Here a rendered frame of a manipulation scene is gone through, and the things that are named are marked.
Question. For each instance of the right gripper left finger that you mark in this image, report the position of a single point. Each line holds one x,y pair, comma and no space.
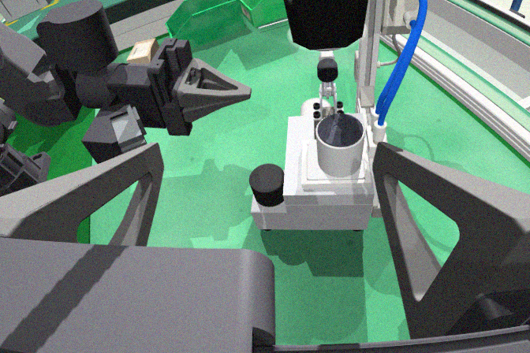
53,210

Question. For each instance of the grey cylinder with dark top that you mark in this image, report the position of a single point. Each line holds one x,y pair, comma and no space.
337,154

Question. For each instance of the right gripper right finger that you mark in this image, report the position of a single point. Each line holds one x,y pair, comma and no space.
491,255

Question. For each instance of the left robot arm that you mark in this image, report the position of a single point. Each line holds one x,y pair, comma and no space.
77,40

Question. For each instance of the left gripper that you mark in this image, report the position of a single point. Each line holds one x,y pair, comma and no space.
179,102

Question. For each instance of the green bench mat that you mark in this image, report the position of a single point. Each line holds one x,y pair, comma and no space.
331,286

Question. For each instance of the small beige cardboard box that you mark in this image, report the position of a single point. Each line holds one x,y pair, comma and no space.
143,51

